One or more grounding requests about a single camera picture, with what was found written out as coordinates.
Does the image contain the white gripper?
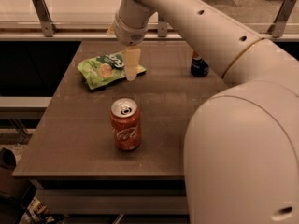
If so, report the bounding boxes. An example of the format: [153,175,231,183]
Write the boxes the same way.
[106,13,148,81]

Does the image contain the green rice chip bag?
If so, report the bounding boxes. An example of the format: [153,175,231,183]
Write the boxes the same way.
[77,51,148,91]

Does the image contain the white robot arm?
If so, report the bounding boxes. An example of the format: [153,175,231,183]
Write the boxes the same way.
[113,0,299,224]

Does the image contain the red Coca-Cola can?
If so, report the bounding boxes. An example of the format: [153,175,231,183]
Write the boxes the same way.
[110,98,141,151]

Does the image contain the blue Pepsi can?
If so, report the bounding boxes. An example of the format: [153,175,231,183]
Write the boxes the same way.
[191,52,209,77]

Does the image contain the brown table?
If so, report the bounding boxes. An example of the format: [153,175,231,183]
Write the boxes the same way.
[12,39,230,217]

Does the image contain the dark bin at left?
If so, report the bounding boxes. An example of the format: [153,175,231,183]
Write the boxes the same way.
[0,147,32,201]

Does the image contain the items under table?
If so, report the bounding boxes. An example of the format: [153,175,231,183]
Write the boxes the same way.
[17,198,65,224]

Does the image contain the middle metal railing bracket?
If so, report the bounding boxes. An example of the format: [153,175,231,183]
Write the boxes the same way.
[157,16,168,37]

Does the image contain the metal railing bracket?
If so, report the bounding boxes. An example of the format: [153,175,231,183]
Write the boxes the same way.
[32,0,56,37]
[157,16,168,37]
[267,0,297,38]

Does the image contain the left metal railing bracket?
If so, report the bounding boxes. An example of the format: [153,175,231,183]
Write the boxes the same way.
[32,0,56,37]

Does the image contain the right metal railing bracket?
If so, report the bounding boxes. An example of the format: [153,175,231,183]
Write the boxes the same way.
[267,0,297,38]

